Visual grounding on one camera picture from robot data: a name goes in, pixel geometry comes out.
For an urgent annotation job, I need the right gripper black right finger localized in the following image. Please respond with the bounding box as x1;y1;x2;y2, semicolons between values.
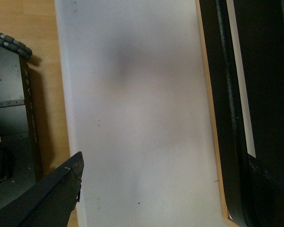
248;155;284;227

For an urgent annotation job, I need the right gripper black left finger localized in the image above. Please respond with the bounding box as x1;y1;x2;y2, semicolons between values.
0;151;83;227

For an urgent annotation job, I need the white drawer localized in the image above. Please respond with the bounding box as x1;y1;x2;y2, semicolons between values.
55;0;225;227

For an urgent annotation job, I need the black drawer handle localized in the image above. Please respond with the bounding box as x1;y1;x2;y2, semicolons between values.
197;0;284;227

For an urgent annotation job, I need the grey sleeved cable bundle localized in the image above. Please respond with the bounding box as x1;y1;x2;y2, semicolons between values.
0;32;33;59

